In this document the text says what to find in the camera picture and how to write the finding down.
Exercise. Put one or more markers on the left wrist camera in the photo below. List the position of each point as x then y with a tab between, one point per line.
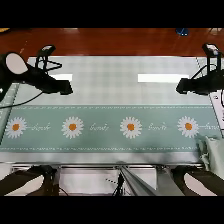
45	55

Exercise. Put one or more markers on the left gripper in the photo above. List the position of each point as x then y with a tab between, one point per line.
60	87

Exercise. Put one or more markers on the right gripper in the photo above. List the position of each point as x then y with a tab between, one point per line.
188	86

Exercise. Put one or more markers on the silver frame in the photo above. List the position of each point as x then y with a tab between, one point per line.
143	186

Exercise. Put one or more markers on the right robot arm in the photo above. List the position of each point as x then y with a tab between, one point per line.
211	85

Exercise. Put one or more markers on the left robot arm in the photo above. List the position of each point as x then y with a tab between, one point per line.
31	76

